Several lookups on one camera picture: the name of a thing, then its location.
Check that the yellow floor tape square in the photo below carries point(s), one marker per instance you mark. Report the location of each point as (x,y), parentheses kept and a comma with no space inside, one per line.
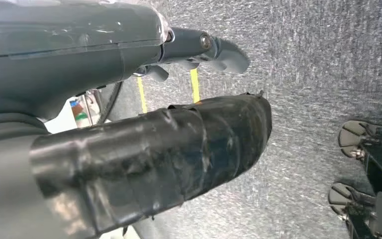
(195,85)

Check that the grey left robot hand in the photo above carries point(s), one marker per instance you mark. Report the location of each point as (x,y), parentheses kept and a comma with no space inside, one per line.
(62,49)

